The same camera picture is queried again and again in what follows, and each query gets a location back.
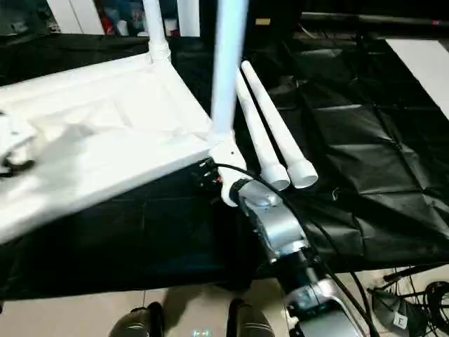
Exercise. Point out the white plastic table leg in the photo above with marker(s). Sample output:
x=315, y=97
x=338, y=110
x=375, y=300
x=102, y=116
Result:
x=280, y=130
x=228, y=70
x=259, y=133
x=156, y=28

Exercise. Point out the white plastic table top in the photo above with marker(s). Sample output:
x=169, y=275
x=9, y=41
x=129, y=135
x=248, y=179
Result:
x=87, y=133

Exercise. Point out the dark robot right foot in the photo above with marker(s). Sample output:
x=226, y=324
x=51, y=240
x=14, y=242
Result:
x=249, y=321

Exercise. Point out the dark robot foot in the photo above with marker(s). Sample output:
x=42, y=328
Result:
x=249, y=321
x=140, y=323

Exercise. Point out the small white cup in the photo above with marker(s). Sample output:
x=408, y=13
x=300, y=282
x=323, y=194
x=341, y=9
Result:
x=170, y=26
x=122, y=28

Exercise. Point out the black work mat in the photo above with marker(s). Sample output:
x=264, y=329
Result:
x=368, y=158

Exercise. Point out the dark robot left foot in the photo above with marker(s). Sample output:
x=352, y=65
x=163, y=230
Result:
x=140, y=323

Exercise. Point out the black cabinet with gold label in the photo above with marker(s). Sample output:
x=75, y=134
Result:
x=280, y=14

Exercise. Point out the red bottle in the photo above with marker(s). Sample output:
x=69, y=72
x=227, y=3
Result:
x=109, y=26

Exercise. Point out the white display cabinet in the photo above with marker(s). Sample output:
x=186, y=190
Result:
x=70, y=15

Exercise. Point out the white flat board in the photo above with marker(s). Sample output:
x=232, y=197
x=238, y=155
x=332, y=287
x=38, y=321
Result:
x=424, y=70

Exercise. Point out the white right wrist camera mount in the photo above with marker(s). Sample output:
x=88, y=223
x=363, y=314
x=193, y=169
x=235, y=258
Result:
x=228, y=158

